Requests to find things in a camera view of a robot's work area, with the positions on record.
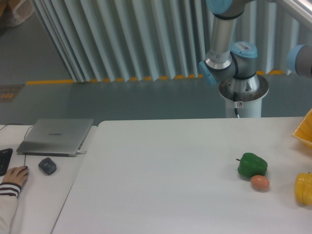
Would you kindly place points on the yellow bell pepper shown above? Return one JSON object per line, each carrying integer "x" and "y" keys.
{"x": 303, "y": 188}

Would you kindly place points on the cardboard box in plastic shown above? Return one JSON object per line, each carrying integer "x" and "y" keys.
{"x": 14, "y": 12}

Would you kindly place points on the white folding partition screen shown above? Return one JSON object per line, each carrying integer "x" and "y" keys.
{"x": 148, "y": 39}

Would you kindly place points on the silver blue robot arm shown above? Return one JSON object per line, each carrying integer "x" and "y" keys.
{"x": 234, "y": 64}

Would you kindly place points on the striped cream sleeve forearm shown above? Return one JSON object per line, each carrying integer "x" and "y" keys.
{"x": 9, "y": 193}

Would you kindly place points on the black keyboard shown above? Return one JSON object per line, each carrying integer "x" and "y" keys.
{"x": 5, "y": 157}

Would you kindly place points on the yellow plastic basket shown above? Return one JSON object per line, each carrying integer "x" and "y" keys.
{"x": 303, "y": 131}

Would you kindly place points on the green bell pepper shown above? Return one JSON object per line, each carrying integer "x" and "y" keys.
{"x": 251, "y": 165}

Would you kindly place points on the person's hand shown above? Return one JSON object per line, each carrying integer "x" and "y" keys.
{"x": 13, "y": 177}

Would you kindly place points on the silver closed laptop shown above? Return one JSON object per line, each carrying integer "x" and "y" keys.
{"x": 56, "y": 137}

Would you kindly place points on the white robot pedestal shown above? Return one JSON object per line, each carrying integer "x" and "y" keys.
{"x": 243, "y": 107}

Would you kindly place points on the dark grey earbuds case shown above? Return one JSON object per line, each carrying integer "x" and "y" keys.
{"x": 48, "y": 166}

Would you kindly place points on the brown egg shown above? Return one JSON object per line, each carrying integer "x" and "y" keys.
{"x": 260, "y": 182}

